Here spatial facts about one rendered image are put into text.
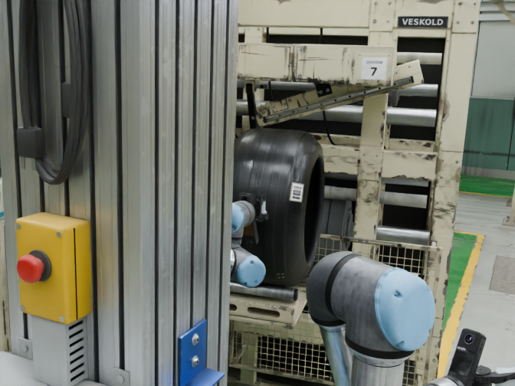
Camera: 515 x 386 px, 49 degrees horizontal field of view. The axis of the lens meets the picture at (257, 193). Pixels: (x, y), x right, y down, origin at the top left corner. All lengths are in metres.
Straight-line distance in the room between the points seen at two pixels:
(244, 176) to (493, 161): 9.34
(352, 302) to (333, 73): 1.38
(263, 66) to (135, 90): 1.56
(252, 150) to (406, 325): 1.12
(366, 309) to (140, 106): 0.47
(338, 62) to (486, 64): 8.90
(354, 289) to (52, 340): 0.46
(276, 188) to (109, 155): 1.12
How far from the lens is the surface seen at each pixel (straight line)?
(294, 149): 1.89
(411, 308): 0.91
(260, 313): 2.07
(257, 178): 1.83
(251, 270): 1.37
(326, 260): 0.98
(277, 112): 2.37
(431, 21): 2.48
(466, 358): 1.27
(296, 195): 1.81
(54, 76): 0.79
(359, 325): 0.93
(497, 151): 10.97
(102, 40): 0.74
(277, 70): 2.23
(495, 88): 10.99
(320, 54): 2.19
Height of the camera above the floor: 1.66
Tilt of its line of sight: 12 degrees down
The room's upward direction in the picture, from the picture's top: 2 degrees clockwise
